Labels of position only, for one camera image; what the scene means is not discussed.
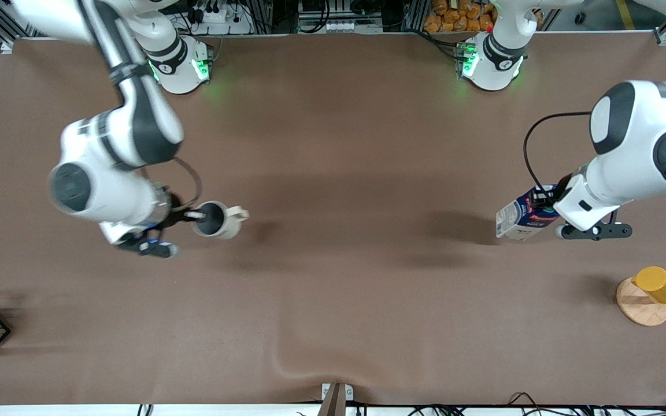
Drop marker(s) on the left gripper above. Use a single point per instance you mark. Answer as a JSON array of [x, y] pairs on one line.
[[562, 185]]

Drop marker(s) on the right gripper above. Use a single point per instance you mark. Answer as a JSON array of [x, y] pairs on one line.
[[177, 203]]

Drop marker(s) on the cream mug with grey inside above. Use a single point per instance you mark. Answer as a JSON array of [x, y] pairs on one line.
[[220, 222]]

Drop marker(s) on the blue whole milk carton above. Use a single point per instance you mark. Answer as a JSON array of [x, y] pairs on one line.
[[521, 219]]

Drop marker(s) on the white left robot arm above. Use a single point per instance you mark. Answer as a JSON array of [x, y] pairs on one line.
[[639, 138]]

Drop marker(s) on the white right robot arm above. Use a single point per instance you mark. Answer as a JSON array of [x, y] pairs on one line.
[[130, 127]]

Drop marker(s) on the yellow plastic cup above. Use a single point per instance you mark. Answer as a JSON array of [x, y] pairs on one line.
[[659, 284]]

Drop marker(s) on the round wooden cup stand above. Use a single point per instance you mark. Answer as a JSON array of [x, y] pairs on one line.
[[639, 309]]

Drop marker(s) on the power strip with black plugs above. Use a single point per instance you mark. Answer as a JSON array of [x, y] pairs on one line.
[[217, 16]]

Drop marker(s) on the bag of orange buns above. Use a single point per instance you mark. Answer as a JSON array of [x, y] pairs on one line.
[[460, 16]]

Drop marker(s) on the white power strip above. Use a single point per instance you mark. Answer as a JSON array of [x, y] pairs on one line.
[[351, 26]]

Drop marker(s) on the grey metal camera mount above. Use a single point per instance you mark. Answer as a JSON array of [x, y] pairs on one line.
[[336, 397]]

